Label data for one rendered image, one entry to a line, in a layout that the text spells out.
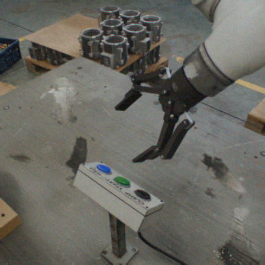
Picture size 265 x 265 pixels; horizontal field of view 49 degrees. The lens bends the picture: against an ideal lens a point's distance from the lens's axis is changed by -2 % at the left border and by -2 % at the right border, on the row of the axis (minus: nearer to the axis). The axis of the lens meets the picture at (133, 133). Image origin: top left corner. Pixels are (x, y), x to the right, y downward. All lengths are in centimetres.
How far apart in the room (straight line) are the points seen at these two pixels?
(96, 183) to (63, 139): 53
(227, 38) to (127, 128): 68
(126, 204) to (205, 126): 66
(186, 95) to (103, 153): 53
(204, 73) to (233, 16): 10
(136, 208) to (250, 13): 36
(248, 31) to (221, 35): 4
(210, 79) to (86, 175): 29
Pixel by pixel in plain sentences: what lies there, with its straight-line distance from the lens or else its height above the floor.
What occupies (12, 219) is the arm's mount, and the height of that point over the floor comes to 84.
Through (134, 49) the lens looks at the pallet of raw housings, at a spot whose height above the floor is 41.
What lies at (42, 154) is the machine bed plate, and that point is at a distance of 104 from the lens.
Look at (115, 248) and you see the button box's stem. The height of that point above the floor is 84.
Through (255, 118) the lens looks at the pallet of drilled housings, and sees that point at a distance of 239.
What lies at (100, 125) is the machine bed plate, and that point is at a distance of 111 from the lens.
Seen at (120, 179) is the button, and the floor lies 108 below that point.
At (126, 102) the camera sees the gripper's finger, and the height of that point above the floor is 112.
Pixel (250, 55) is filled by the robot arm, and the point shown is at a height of 131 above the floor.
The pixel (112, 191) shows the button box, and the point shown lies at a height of 108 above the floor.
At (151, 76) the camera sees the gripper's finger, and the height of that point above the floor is 120.
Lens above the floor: 152
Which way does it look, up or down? 42 degrees down
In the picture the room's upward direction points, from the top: straight up
